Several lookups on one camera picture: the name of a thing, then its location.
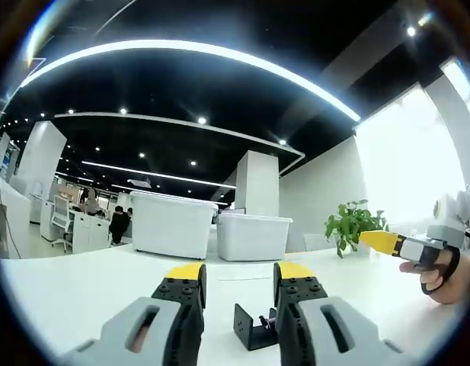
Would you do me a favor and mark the large white storage box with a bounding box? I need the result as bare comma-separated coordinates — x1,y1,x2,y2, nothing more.
129,190,219,260

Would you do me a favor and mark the white office chair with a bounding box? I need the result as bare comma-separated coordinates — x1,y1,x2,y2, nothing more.
50,194,74,252

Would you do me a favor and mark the white office workstation desk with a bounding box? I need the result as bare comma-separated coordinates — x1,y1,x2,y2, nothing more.
69,208,114,255

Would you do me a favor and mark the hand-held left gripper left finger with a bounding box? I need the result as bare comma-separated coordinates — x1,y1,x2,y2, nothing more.
62,262,208,366

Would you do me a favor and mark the person's right hand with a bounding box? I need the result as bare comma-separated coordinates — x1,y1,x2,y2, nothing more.
400,247,470,305

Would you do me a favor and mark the black fixed fixture clamp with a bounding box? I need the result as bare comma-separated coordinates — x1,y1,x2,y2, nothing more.
233,303,278,352

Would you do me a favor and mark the green potted plant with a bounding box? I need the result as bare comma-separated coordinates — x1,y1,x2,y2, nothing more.
325,199,390,259

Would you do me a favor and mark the small white storage box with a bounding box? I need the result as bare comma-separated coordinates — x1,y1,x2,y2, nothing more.
215,212,293,262

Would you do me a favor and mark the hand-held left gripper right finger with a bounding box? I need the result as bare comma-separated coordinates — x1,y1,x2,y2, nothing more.
273,261,407,366

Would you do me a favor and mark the curved ceiling light strip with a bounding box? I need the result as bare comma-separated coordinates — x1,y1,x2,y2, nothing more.
19,39,362,123

